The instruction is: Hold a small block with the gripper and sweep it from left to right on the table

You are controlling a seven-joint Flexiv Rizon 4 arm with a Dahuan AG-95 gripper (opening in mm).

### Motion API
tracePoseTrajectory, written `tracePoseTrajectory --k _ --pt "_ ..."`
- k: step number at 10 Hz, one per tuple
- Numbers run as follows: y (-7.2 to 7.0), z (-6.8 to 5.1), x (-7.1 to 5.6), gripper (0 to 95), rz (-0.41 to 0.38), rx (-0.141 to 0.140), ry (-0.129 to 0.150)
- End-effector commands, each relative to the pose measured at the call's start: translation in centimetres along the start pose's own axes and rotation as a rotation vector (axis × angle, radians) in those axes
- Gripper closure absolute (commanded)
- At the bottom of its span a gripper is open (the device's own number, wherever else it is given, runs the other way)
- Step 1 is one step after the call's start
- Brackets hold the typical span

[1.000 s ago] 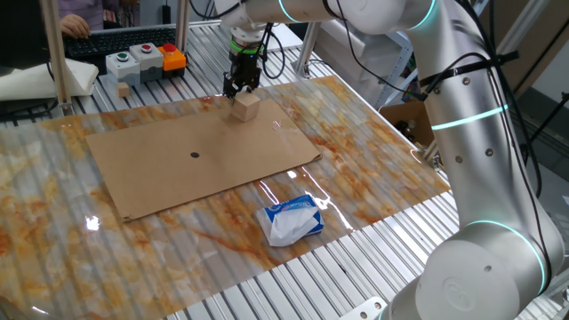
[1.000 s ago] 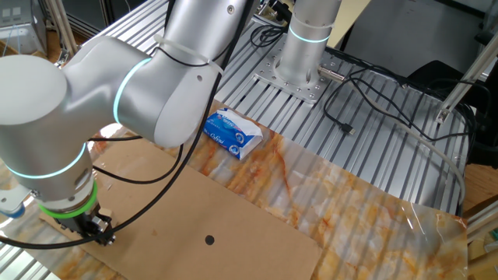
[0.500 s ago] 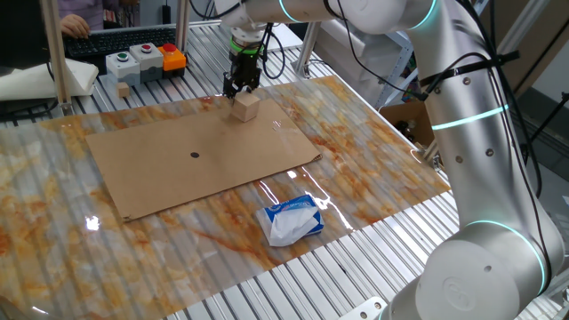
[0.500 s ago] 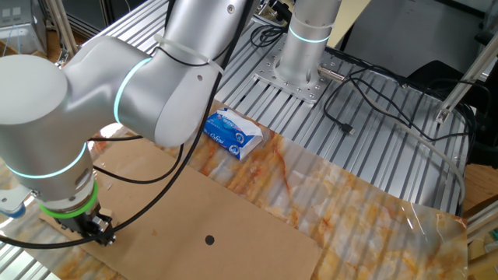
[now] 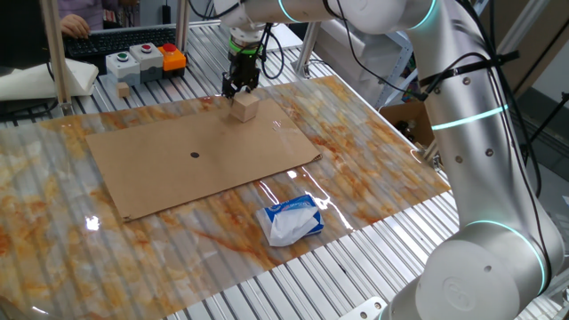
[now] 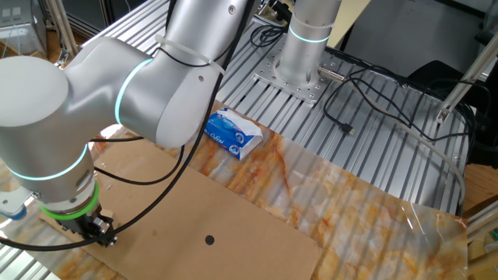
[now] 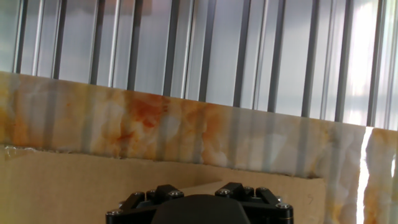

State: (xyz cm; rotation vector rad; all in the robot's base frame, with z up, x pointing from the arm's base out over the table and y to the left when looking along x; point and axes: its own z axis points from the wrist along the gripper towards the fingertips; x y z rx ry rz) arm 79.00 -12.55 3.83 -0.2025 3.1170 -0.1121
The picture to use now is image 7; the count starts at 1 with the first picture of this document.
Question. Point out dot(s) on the orange marble pattern mat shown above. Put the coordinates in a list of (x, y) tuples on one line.
[(217, 133)]

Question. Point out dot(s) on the brown cardboard sheet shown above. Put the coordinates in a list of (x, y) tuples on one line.
[(77, 186)]

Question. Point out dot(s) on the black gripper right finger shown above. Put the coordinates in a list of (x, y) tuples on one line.
[(236, 189)]

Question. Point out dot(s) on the light wooden cube block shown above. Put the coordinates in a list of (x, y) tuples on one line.
[(199, 188)]

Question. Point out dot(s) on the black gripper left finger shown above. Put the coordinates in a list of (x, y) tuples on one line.
[(161, 191)]

